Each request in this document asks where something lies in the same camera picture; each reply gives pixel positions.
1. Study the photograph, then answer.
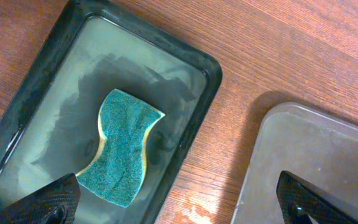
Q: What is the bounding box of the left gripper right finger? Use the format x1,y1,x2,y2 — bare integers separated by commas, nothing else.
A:
276,170,358,224

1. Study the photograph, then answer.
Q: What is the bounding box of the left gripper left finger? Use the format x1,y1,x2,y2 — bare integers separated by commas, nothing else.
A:
0,173,81,224

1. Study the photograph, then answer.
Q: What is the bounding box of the green yellow sponge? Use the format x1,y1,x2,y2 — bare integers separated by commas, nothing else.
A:
76,89,165,208

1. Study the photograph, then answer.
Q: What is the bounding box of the brown serving tray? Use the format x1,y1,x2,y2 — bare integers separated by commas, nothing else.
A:
231,103,358,223

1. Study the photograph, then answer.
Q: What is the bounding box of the black water tray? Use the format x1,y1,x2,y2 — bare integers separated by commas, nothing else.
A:
0,1,223,223

